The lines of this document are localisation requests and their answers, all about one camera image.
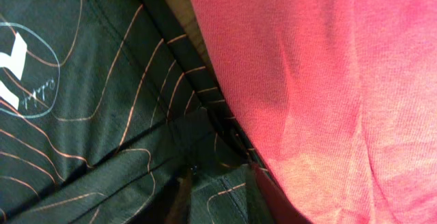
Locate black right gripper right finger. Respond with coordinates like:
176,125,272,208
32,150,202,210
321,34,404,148
245,163,311,224

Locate red folded garment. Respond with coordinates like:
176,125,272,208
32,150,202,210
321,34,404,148
191,0,436,223

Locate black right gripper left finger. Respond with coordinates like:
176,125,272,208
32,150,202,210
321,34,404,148
164,168,193,224

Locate black printed cycling jersey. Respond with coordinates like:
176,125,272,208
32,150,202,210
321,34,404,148
1,0,259,223

